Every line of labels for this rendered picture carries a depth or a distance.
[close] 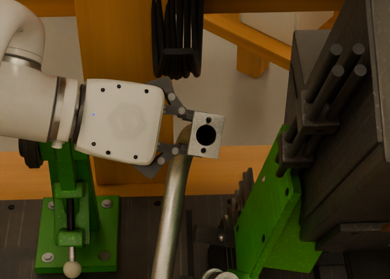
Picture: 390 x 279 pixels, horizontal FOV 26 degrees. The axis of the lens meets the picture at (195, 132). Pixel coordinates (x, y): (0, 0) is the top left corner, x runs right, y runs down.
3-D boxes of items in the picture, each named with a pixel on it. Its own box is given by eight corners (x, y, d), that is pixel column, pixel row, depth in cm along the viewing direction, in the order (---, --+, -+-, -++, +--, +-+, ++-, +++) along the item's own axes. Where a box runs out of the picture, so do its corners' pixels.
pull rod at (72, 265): (81, 282, 130) (78, 258, 126) (63, 282, 130) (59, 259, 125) (83, 253, 134) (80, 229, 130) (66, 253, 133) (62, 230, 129)
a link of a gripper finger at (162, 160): (156, 165, 106) (208, 173, 107) (161, 140, 106) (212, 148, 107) (152, 163, 109) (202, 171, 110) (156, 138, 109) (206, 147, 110)
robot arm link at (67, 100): (47, 147, 100) (72, 151, 101) (60, 74, 101) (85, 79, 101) (44, 145, 109) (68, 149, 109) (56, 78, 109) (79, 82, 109)
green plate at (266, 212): (298, 303, 113) (358, 202, 99) (239, 295, 111) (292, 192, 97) (288, 235, 121) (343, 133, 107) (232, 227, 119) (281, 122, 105)
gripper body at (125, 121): (64, 154, 101) (155, 168, 104) (78, 70, 101) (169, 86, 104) (60, 151, 109) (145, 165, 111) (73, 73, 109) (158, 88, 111)
